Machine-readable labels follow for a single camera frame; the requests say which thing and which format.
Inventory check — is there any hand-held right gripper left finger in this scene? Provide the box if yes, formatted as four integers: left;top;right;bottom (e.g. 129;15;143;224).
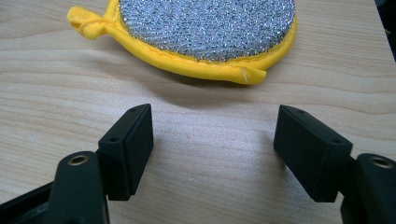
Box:
97;103;155;202

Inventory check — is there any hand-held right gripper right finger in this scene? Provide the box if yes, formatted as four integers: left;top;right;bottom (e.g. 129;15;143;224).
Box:
273;104;355;203

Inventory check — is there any yellow silver scouring pad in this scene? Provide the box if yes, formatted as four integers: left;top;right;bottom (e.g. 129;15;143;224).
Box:
66;0;298;86

